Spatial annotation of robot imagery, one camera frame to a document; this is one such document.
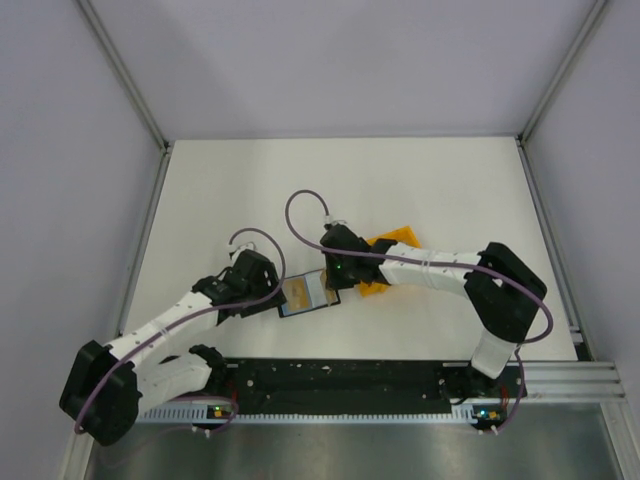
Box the black leather card holder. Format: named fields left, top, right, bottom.
left=278, top=269, right=341, bottom=318

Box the credit card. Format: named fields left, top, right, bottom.
left=285, top=277, right=311, bottom=313

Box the yellow plastic bin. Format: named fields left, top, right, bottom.
left=358, top=226, right=422, bottom=297

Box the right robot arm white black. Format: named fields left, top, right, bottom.
left=320, top=223, right=547, bottom=396

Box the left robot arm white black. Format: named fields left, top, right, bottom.
left=59, top=249, right=285, bottom=446

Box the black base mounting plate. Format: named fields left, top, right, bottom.
left=185, top=358, right=527, bottom=416

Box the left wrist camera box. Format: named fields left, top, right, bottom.
left=227, top=241, right=256, bottom=258

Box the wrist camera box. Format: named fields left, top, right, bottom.
left=227, top=241, right=256, bottom=258
left=323, top=214, right=347, bottom=230

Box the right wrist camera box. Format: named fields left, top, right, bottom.
left=323, top=214, right=347, bottom=230

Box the grey slotted cable duct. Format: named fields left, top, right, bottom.
left=136, top=403, right=501, bottom=425

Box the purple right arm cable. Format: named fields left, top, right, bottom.
left=284, top=189, right=554, bottom=436

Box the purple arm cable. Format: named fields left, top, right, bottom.
left=284, top=189, right=554, bottom=436
left=73, top=228, right=287, bottom=437

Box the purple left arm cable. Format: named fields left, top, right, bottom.
left=73, top=228, right=287, bottom=437

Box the aluminium frame post left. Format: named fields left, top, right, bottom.
left=74, top=0, right=172, bottom=151

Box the aluminium frame post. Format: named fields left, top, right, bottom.
left=74, top=0, right=172, bottom=151
left=517, top=0, right=612, bottom=146

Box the aluminium frame rail front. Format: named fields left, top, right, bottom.
left=79, top=361, right=629, bottom=402

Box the aluminium frame post right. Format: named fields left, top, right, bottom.
left=517, top=0, right=612, bottom=146

